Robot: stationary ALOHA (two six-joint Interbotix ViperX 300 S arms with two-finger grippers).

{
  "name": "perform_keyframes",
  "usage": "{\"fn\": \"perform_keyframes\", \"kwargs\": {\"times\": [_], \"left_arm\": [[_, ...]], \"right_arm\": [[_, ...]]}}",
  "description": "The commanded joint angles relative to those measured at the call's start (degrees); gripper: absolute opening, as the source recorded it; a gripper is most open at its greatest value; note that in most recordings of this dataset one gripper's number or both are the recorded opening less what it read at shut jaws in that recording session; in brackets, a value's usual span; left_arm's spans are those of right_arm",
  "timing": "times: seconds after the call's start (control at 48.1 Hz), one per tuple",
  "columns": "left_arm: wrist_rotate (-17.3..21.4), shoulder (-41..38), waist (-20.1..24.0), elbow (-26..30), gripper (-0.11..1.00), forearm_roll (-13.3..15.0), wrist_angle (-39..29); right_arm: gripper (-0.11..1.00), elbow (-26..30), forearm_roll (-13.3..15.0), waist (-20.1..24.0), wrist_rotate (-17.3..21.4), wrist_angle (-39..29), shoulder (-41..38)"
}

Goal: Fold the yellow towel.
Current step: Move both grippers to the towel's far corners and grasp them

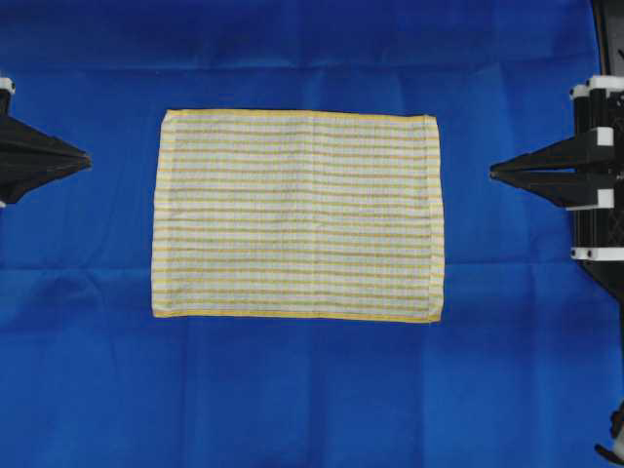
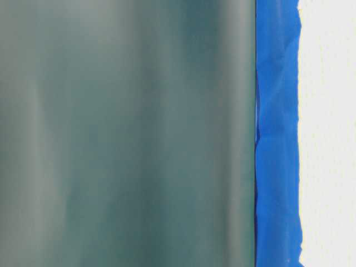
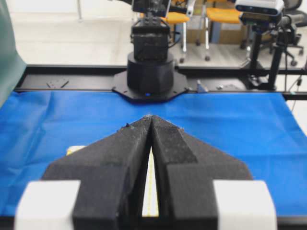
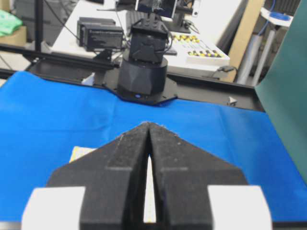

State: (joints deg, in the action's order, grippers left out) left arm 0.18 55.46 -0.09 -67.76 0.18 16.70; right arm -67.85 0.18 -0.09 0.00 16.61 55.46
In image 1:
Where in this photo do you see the blue table cloth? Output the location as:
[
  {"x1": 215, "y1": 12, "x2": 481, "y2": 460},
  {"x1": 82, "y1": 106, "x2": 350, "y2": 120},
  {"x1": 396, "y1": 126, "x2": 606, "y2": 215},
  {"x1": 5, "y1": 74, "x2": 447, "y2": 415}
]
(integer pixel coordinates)
[{"x1": 1, "y1": 1, "x2": 623, "y2": 467}]

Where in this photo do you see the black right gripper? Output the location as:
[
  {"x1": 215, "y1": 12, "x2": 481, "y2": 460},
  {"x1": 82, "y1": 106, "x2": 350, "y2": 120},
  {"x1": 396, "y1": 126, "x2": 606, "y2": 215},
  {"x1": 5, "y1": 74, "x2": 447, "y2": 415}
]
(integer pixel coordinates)
[{"x1": 490, "y1": 75, "x2": 623, "y2": 260}]

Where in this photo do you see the yellow striped towel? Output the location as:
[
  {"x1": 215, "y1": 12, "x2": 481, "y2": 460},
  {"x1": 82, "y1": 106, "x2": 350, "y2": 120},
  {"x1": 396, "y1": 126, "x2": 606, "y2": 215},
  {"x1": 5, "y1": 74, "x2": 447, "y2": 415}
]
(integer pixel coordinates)
[{"x1": 151, "y1": 109, "x2": 445, "y2": 324}]

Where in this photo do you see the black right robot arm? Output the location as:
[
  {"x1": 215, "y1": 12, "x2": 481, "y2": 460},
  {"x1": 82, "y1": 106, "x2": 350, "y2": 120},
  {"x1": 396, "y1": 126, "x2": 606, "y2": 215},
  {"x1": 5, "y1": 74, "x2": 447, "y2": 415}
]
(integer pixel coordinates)
[{"x1": 489, "y1": 1, "x2": 623, "y2": 302}]

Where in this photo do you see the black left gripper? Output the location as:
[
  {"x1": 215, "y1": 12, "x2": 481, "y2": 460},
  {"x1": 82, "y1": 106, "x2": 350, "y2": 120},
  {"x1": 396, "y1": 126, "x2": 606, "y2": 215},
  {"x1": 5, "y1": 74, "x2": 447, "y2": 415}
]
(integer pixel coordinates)
[{"x1": 0, "y1": 76, "x2": 92, "y2": 205}]

